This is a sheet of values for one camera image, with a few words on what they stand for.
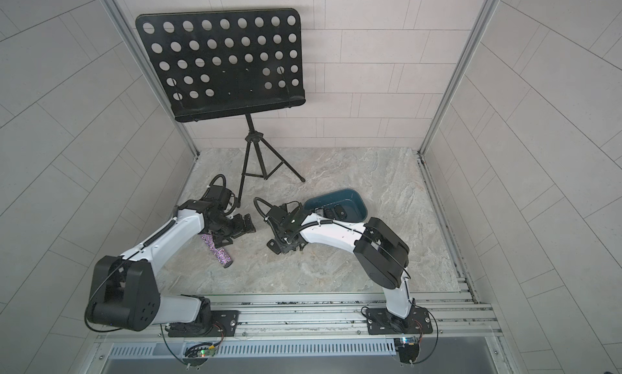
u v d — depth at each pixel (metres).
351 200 0.97
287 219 0.66
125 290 0.40
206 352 0.65
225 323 0.71
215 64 0.63
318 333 0.71
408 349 0.68
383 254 0.45
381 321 0.67
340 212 0.96
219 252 0.82
